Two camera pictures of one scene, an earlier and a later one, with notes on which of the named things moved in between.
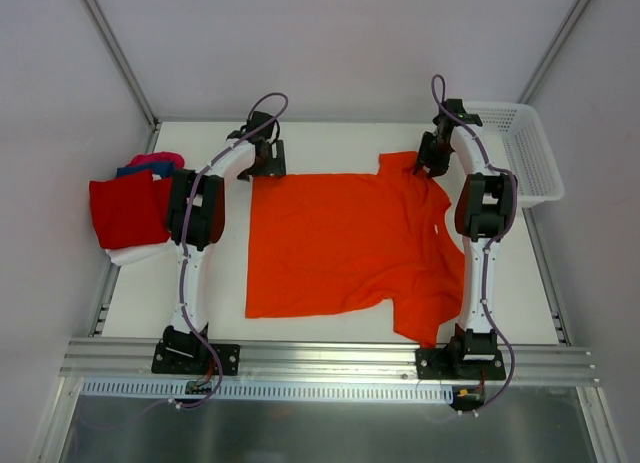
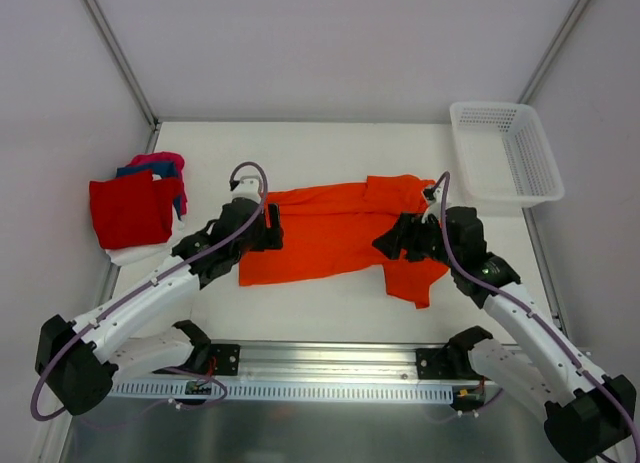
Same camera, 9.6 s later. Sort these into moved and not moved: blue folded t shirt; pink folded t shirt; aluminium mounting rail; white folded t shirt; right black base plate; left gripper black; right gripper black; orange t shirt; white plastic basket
Moved: orange t shirt; right gripper black; left gripper black
Not moved: white plastic basket; right black base plate; aluminium mounting rail; white folded t shirt; pink folded t shirt; blue folded t shirt
